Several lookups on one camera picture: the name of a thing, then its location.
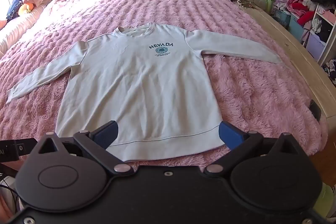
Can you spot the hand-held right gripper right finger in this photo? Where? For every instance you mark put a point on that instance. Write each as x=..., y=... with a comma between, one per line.
x=231, y=134

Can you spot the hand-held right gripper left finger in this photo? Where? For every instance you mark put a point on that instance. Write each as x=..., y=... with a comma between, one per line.
x=108, y=132

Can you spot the pale printed sweatshirt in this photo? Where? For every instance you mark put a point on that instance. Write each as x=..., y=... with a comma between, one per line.
x=144, y=87

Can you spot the orange bolster cushion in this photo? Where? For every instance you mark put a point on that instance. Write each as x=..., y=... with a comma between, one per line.
x=2, y=24

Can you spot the pale pink window cushion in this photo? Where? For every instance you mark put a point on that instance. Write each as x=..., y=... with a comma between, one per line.
x=23, y=24

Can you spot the teal storage bin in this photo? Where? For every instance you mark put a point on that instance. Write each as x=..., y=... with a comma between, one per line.
x=281, y=18

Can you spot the dried flower bunch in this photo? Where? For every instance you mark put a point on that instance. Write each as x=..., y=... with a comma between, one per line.
x=244, y=2

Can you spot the green storage bin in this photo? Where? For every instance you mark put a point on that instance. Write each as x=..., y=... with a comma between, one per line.
x=267, y=2

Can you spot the orange plush toy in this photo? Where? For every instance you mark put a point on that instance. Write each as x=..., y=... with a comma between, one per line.
x=25, y=8

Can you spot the navy patterned pillow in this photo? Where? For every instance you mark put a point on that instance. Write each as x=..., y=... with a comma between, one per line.
x=14, y=6

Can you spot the pink fluffy blanket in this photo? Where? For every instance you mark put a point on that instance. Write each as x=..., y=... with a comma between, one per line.
x=170, y=3

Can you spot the beige bed frame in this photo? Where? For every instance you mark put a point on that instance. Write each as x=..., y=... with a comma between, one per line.
x=288, y=37

